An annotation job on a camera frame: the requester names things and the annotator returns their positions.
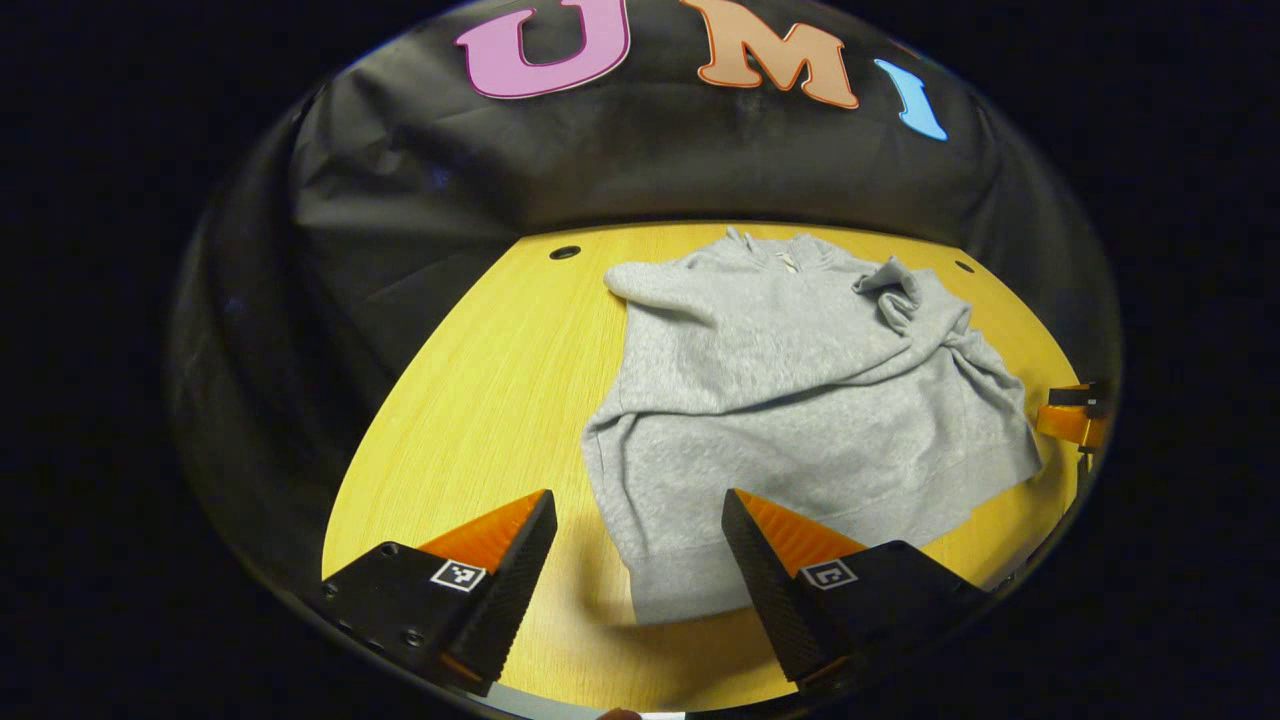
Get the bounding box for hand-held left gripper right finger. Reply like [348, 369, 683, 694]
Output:
[722, 488, 991, 698]

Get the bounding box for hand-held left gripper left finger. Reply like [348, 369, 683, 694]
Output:
[320, 488, 559, 698]

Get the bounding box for grey sweatshirt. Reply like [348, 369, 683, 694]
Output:
[582, 228, 1044, 626]

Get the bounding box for black backdrop cloth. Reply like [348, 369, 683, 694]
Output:
[170, 0, 1121, 601]

